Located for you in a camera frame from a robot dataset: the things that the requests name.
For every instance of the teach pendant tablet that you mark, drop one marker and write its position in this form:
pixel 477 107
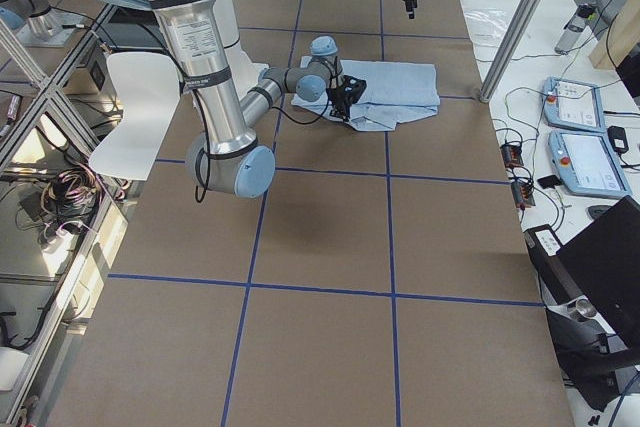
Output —
pixel 573 105
pixel 585 163

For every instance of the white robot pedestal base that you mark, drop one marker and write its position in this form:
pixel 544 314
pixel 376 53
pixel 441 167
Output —
pixel 245 72

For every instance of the white curved paper sheet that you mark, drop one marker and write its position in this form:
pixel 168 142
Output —
pixel 147 85

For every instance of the upper teach pendant tablet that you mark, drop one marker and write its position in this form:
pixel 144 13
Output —
pixel 573 105

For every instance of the clear water bottle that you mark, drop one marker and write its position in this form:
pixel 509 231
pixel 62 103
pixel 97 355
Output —
pixel 574 28

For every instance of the light blue button-up shirt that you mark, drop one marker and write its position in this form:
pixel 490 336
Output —
pixel 396 92

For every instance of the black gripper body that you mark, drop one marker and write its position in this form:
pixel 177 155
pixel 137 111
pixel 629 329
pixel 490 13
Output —
pixel 340 97

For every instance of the lower teach pendant tablet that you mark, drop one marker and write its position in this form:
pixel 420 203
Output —
pixel 585 163

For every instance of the aluminium frame post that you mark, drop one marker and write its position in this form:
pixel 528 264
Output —
pixel 511 40

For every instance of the clear plastic bag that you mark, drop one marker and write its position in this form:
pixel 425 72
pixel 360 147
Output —
pixel 487 26

